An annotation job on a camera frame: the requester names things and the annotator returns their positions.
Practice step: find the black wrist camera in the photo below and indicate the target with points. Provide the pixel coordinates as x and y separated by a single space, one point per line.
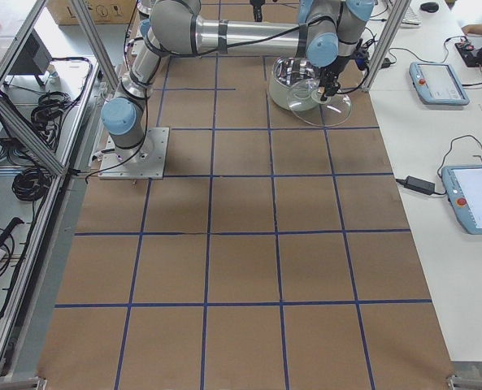
361 58

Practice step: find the far blue teach pendant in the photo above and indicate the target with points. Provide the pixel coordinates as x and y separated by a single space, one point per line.
437 84

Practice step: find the aluminium frame post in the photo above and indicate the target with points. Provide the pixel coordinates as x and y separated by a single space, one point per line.
386 38

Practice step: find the blue teach pendant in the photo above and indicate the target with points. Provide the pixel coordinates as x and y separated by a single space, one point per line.
463 185
437 84

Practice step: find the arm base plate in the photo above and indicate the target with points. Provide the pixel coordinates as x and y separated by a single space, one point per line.
147 162

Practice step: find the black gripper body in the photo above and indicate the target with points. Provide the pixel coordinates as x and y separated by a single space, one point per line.
332 75

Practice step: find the glass pot lid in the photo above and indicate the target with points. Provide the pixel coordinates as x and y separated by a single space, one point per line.
305 101

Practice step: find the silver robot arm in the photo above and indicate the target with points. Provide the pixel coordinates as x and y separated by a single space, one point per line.
327 36
261 6

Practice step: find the cardboard box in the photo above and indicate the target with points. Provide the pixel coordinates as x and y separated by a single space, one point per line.
101 11

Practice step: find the black power adapter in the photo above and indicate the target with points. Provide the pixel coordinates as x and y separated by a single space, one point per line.
419 185

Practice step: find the pale green cooking pot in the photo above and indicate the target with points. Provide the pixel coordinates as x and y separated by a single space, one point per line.
285 73

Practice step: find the black computer mouse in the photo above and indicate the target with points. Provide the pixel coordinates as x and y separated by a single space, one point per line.
429 7

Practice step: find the near blue teach pendant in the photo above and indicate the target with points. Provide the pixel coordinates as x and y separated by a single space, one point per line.
463 185

